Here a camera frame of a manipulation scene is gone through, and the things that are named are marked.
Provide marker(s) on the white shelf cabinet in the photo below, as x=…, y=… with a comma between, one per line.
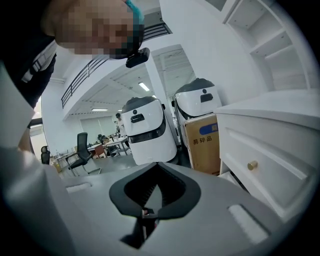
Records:
x=270, y=37

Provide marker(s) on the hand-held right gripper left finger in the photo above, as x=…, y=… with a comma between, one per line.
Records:
x=95, y=200

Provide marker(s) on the ceiling light bar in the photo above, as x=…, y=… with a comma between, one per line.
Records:
x=99, y=109
x=144, y=86

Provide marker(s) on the white work table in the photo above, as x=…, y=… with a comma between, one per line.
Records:
x=117, y=143

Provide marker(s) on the black mesh office chair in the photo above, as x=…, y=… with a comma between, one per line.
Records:
x=45, y=155

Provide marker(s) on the black head camera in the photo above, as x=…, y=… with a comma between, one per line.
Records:
x=138, y=58

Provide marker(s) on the white desk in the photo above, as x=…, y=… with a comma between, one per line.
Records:
x=270, y=110

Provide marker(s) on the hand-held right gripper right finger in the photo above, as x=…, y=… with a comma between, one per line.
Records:
x=212, y=225

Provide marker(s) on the white drawer with gold knob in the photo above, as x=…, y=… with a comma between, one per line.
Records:
x=270, y=160

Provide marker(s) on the brown cardboard box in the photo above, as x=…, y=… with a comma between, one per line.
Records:
x=203, y=145

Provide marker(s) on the person's head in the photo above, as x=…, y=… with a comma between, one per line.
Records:
x=95, y=27

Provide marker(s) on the black chair chrome frame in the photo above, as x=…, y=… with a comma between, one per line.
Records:
x=82, y=150

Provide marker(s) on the person's black clothing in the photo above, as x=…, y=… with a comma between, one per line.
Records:
x=22, y=50

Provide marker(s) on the black metal railing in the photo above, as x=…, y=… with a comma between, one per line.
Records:
x=85, y=75

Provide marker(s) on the white delivery robot black top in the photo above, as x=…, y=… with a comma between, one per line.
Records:
x=197, y=100
x=150, y=135

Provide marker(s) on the teal cap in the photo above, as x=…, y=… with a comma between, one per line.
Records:
x=135, y=10

